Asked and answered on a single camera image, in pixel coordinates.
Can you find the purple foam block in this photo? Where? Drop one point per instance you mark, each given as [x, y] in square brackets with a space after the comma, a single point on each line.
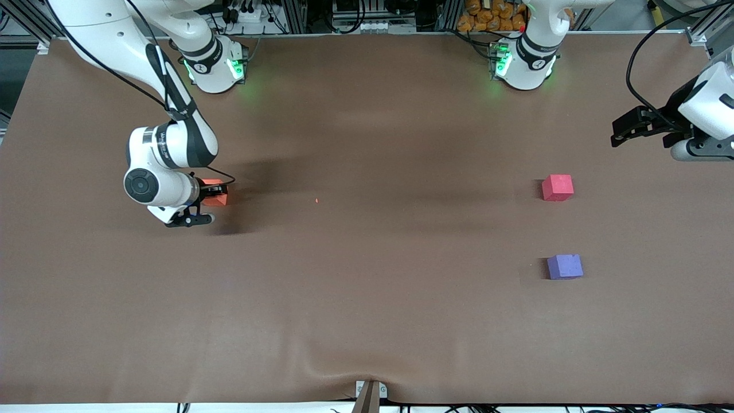
[565, 267]

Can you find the white connector strip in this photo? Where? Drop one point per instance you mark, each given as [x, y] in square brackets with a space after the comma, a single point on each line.
[375, 26]

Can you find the orange packets pile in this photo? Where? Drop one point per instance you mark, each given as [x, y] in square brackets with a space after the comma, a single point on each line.
[493, 17]

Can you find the brown table cover sheet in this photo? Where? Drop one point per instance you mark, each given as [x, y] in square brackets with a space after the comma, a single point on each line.
[367, 315]

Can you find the red foam block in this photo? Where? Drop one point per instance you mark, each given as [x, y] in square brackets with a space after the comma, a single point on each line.
[557, 187]

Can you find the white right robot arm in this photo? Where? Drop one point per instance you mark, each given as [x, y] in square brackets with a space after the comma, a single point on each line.
[172, 149]

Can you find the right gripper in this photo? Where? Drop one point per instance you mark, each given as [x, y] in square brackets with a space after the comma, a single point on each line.
[202, 189]

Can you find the white power strip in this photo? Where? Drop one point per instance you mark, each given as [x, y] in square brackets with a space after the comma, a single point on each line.
[246, 14]

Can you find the orange foam block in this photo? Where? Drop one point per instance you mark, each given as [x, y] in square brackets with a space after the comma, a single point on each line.
[218, 200]

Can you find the metal table edge bracket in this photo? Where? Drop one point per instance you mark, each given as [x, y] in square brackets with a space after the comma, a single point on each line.
[370, 396]

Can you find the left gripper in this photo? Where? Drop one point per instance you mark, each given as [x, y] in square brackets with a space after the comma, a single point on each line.
[668, 121]

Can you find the aluminium frame post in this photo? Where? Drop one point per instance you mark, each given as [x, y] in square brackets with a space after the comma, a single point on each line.
[23, 20]
[708, 26]

